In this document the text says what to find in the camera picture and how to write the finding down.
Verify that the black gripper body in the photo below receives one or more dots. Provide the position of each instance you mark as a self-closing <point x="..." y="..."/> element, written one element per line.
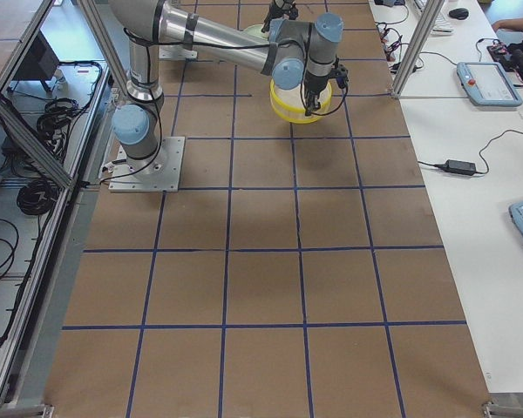
<point x="315" y="82"/>
<point x="280" y="9"/>

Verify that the yellow top steamer layer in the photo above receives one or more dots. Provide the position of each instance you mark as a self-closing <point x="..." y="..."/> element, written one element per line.
<point x="287" y="104"/>

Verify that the light green plate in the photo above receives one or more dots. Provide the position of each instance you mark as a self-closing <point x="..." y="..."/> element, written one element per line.
<point x="256" y="31"/>

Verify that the black power adapter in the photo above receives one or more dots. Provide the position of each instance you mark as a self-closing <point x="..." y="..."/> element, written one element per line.
<point x="457" y="167"/>

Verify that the black computer mouse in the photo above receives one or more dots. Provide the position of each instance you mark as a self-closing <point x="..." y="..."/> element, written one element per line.
<point x="458" y="13"/>

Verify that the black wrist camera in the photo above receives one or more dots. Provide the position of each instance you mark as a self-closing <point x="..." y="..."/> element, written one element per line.
<point x="340" y="74"/>

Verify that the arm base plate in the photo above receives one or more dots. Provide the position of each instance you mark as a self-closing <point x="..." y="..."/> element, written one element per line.
<point x="159" y="174"/>
<point x="176" y="53"/>

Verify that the aluminium frame post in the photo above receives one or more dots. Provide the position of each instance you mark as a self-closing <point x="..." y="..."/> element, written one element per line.
<point x="418" y="39"/>

